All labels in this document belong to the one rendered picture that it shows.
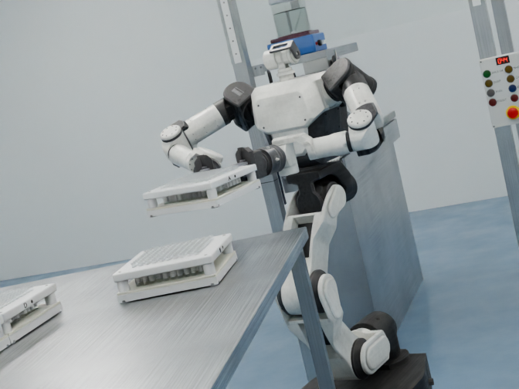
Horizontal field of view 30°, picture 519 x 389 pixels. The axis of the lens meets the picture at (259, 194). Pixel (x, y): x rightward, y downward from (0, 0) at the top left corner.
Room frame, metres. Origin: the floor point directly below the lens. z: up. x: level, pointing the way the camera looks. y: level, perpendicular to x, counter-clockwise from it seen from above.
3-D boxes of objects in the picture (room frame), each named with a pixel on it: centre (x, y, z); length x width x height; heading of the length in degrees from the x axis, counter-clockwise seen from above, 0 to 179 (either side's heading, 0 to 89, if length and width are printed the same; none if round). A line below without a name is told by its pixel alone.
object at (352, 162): (4.63, -0.46, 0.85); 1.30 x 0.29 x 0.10; 160
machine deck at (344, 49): (4.28, -0.32, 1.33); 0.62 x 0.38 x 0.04; 160
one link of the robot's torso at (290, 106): (3.38, -0.22, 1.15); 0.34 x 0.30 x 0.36; 57
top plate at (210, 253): (2.33, 0.24, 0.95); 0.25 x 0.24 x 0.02; 79
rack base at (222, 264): (2.33, 0.24, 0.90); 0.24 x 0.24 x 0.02; 79
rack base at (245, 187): (2.80, 0.16, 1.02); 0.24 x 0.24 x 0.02; 57
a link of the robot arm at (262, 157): (2.94, -0.02, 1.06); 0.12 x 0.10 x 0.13; 139
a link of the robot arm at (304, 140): (3.03, -0.14, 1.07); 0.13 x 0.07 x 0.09; 75
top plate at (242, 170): (2.80, 0.16, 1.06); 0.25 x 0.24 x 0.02; 57
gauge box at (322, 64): (4.04, -0.38, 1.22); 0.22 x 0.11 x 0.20; 160
